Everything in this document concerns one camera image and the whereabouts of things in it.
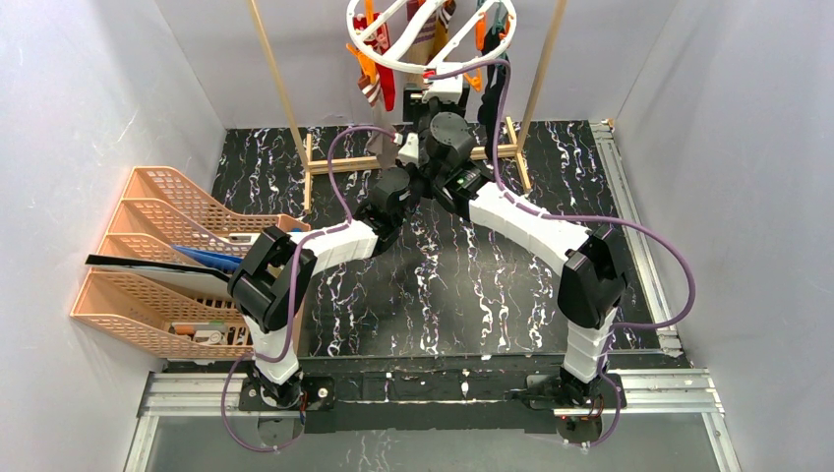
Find white round clip hanger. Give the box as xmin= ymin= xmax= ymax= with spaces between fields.
xmin=345 ymin=0 xmax=518 ymax=74

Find black white folder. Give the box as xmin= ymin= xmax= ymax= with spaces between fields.
xmin=85 ymin=254 xmax=231 ymax=300

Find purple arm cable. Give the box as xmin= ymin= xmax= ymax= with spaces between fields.
xmin=219 ymin=125 xmax=398 ymax=454
xmin=426 ymin=58 xmax=697 ymax=449

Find peach mesh file rack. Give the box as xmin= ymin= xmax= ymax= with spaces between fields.
xmin=70 ymin=166 xmax=309 ymax=361

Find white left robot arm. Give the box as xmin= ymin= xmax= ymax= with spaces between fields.
xmin=228 ymin=164 xmax=425 ymax=409

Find red bear sock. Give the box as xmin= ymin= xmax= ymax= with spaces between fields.
xmin=370 ymin=25 xmax=396 ymax=112

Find beige purple striped sock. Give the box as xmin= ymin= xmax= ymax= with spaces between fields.
xmin=406 ymin=0 xmax=437 ymax=65

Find orange clothes peg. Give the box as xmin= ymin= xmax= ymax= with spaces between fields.
xmin=346 ymin=43 xmax=378 ymax=85

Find black sock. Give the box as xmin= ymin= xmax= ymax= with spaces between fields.
xmin=477 ymin=65 xmax=506 ymax=148

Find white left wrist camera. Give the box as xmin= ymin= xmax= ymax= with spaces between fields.
xmin=394 ymin=133 xmax=420 ymax=165

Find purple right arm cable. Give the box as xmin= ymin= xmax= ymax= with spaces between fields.
xmin=426 ymin=58 xmax=697 ymax=449

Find grey sock brown stripes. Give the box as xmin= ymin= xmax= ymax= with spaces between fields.
xmin=357 ymin=75 xmax=398 ymax=169

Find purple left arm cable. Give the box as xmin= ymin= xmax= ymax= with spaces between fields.
xmin=219 ymin=125 xmax=398 ymax=454

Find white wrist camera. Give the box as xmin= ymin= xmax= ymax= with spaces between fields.
xmin=394 ymin=133 xmax=420 ymax=165
xmin=421 ymin=63 xmax=464 ymax=104

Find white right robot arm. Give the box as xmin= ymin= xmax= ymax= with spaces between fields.
xmin=399 ymin=89 xmax=628 ymax=405

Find mustard yellow sock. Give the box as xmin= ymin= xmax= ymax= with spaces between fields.
xmin=429 ymin=0 xmax=456 ymax=59

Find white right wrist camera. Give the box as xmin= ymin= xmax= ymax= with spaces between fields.
xmin=421 ymin=63 xmax=464 ymax=104

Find wooden hanging rack frame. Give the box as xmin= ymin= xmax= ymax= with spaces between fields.
xmin=246 ymin=0 xmax=569 ymax=213

